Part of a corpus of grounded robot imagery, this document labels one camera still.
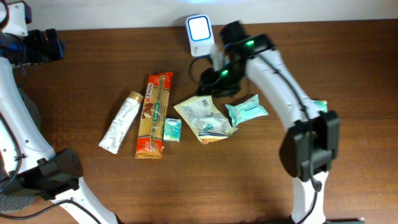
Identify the white barcode scanner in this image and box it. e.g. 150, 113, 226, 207
185, 14, 215, 57

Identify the cream chips bag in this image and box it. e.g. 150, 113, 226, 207
174, 95, 238, 144

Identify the teal tissue pack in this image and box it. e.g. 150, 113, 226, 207
163, 118, 182, 142

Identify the white tube with gold cap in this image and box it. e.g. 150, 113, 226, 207
99, 91, 144, 154

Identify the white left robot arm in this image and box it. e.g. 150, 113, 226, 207
1, 29, 120, 223

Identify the orange spaghetti packet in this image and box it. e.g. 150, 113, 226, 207
135, 72, 174, 159

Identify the small green-white packet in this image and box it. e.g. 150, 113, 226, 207
313, 100, 328, 113

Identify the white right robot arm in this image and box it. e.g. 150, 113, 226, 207
200, 34, 340, 223

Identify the teal wet wipes pack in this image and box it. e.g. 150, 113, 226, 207
226, 95, 268, 127

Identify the grey plastic basket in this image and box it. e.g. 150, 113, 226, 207
1, 114, 36, 215

